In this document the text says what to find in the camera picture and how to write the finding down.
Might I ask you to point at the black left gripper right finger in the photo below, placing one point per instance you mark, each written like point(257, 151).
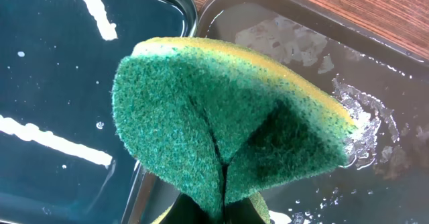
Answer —
point(242, 212)

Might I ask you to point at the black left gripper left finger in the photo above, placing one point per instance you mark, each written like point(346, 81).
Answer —
point(185, 211)

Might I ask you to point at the green yellow sponge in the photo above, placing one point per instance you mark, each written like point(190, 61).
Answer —
point(221, 122)

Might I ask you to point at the black water tray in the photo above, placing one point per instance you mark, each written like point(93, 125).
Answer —
point(61, 158)

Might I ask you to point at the dark plate tray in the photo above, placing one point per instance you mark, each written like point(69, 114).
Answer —
point(384, 91)

